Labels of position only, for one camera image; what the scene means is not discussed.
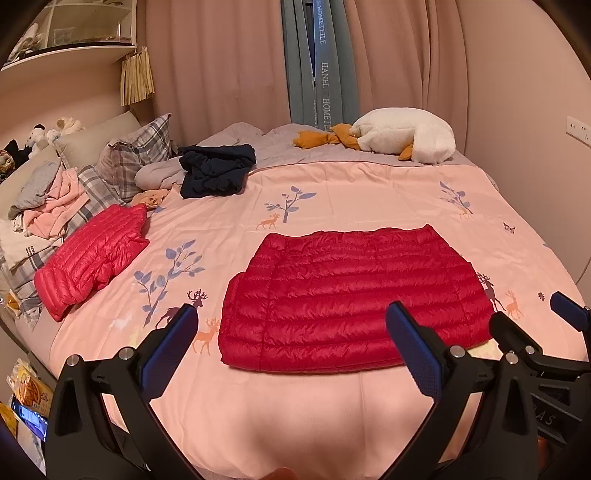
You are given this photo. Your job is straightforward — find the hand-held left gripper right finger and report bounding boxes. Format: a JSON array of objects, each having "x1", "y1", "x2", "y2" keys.
[{"x1": 386, "y1": 301, "x2": 540, "y2": 480}]

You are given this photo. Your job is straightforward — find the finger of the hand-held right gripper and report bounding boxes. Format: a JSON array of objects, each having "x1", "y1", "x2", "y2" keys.
[
  {"x1": 488, "y1": 311, "x2": 544, "y2": 371},
  {"x1": 549, "y1": 291, "x2": 591, "y2": 334}
]

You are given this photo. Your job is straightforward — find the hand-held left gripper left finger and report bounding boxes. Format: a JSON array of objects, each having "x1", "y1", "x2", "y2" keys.
[{"x1": 45, "y1": 303, "x2": 200, "y2": 480}]

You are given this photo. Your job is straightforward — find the red down jacket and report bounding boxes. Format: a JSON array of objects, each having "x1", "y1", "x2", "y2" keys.
[{"x1": 218, "y1": 224, "x2": 498, "y2": 373}]

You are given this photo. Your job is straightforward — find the pink down jacket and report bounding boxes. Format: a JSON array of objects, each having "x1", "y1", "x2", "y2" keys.
[{"x1": 34, "y1": 203, "x2": 150, "y2": 323}]

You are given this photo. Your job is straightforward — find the yellow snack bag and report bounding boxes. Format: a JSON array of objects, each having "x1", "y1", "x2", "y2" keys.
[{"x1": 6, "y1": 357, "x2": 54, "y2": 416}]

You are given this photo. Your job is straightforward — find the phone with lit screen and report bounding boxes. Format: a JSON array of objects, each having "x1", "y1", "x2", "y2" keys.
[{"x1": 10, "y1": 397, "x2": 49, "y2": 442}]

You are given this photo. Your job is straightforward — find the peach plush cloth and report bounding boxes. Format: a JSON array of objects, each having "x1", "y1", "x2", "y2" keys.
[{"x1": 130, "y1": 186, "x2": 170, "y2": 209}]

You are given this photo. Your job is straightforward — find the grey plaid pillow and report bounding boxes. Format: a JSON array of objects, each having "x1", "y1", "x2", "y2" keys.
[
  {"x1": 69, "y1": 165, "x2": 127, "y2": 227},
  {"x1": 97, "y1": 113, "x2": 174, "y2": 191}
]

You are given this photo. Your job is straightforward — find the pink deer print quilt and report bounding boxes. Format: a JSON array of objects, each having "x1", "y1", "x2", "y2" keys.
[{"x1": 48, "y1": 161, "x2": 591, "y2": 480}]

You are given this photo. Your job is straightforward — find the white striped cloth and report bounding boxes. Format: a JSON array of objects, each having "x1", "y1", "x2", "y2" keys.
[{"x1": 0, "y1": 217, "x2": 63, "y2": 301}]

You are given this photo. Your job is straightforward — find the pink garment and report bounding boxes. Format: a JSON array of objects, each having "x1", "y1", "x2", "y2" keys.
[{"x1": 22, "y1": 168, "x2": 92, "y2": 240}]

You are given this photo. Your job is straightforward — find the navy blue garment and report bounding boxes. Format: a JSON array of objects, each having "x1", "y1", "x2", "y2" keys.
[{"x1": 178, "y1": 144, "x2": 257, "y2": 199}]

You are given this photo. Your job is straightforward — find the grey garment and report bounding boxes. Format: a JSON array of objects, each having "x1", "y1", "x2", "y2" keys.
[{"x1": 8, "y1": 159, "x2": 64, "y2": 219}]

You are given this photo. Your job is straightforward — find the white goose plush toy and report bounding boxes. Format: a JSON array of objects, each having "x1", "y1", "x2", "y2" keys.
[{"x1": 295, "y1": 107, "x2": 457, "y2": 165}]

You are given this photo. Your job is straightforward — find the beige padded headboard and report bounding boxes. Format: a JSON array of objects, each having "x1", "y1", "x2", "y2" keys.
[{"x1": 54, "y1": 111, "x2": 142, "y2": 160}]

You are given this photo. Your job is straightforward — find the grey bed sheet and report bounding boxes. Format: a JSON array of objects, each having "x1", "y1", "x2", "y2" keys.
[{"x1": 185, "y1": 121, "x2": 500, "y2": 190}]

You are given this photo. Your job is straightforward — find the white plush toys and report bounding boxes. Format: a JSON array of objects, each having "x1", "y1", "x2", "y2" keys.
[{"x1": 27, "y1": 117, "x2": 86, "y2": 149}]

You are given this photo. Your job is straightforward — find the black plush toy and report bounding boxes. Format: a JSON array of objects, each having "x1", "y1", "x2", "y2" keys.
[{"x1": 0, "y1": 137, "x2": 31, "y2": 169}]

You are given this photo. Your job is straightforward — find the beige pleated hanging cloth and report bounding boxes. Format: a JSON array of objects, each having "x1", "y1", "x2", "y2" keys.
[{"x1": 120, "y1": 48, "x2": 155, "y2": 106}]

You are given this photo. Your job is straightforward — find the pink curtain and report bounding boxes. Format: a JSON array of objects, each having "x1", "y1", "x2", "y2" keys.
[{"x1": 143, "y1": 0, "x2": 532, "y2": 160}]

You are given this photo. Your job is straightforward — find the blue lettered curtain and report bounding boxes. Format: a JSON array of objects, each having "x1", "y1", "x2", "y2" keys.
[{"x1": 281, "y1": 0, "x2": 361, "y2": 133}]

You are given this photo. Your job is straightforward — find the white wall outlet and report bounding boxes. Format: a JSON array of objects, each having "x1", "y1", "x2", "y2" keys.
[{"x1": 566, "y1": 116, "x2": 591, "y2": 148}]

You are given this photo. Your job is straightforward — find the white wall shelf unit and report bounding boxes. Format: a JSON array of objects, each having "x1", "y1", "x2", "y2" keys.
[{"x1": 0, "y1": 0, "x2": 138, "y2": 73}]

